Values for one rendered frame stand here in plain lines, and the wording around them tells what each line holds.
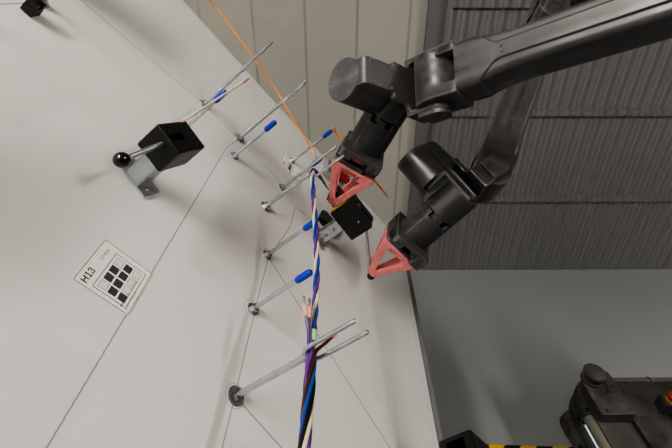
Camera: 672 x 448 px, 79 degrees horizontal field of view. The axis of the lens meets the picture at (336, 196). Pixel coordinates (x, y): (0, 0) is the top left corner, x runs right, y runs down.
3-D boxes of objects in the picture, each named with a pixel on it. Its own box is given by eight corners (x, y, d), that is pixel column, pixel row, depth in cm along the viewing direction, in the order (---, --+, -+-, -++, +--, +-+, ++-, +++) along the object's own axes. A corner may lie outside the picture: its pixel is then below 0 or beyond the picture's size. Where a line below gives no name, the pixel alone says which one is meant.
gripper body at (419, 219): (389, 242, 61) (425, 209, 58) (392, 217, 70) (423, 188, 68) (420, 271, 62) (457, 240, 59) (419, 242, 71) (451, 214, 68)
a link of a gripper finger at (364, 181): (310, 199, 61) (340, 147, 58) (318, 182, 68) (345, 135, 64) (349, 221, 62) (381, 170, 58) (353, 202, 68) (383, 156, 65)
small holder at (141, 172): (65, 171, 35) (115, 121, 33) (138, 156, 44) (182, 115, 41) (99, 214, 35) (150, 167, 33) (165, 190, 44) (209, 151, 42)
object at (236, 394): (245, 392, 37) (369, 323, 33) (241, 411, 36) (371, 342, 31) (229, 381, 37) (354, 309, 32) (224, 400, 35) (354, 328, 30)
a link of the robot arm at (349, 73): (459, 116, 52) (454, 53, 53) (399, 88, 44) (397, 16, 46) (387, 139, 61) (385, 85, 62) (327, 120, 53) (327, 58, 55)
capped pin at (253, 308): (245, 308, 44) (305, 269, 41) (250, 300, 45) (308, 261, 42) (254, 318, 44) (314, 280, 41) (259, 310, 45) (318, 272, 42)
